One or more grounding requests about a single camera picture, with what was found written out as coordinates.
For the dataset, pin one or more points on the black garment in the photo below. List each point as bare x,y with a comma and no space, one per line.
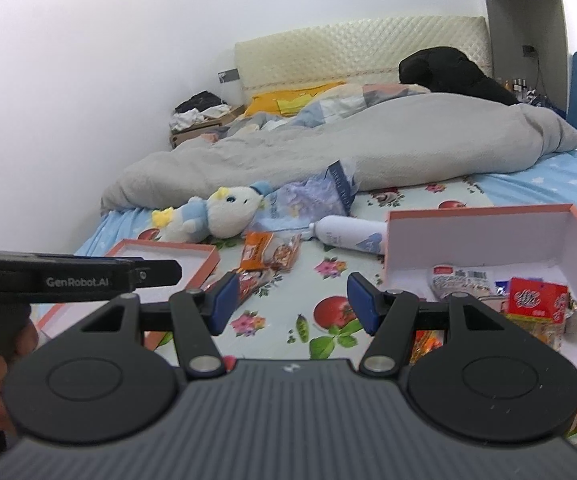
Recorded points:
448,70

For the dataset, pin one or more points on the blue white snack packet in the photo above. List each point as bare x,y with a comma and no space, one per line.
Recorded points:
501,287

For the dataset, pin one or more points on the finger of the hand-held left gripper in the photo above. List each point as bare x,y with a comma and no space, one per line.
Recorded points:
161,272

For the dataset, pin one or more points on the row of small bottles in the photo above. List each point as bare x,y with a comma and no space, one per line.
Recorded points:
518,87

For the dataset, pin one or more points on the clear orange snack packet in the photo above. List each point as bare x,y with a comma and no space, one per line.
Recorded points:
286,255

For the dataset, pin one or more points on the clear brown snack packet barcode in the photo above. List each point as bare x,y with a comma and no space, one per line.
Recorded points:
461,282

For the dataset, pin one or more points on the cream quilted headboard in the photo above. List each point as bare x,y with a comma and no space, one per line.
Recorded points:
358,45

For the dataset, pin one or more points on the blue white plastic bag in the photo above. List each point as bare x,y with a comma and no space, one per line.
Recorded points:
308,200

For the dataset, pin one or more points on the black clothes pile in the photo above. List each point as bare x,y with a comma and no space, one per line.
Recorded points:
198,101

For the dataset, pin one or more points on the white spray bottle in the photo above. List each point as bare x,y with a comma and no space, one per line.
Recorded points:
348,232

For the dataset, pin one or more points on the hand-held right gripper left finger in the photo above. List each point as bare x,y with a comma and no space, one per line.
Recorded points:
226,302

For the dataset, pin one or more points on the red orange snack packet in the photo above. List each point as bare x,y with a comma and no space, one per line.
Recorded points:
251,282

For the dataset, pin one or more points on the orange cardboard box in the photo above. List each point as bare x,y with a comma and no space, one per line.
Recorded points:
468,240

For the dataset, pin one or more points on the yellow pillow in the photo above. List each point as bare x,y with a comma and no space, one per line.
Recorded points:
273,100

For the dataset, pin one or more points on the grey duvet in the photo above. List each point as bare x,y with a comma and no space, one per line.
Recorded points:
368,135

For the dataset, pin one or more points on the white blue plush toy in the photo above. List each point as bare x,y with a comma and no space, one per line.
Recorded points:
223,210

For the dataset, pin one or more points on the orange label snack packet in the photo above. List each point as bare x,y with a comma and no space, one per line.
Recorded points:
256,250

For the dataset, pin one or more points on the orange box lid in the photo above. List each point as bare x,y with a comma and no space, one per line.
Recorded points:
188,255

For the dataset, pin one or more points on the white crumpled clothes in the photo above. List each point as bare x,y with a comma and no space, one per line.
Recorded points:
186,120

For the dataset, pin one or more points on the black wall socket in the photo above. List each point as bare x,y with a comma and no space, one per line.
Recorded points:
529,50

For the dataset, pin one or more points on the grey wall socket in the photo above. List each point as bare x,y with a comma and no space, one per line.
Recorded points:
228,76

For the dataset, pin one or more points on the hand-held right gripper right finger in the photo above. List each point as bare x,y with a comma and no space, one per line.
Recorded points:
361,305

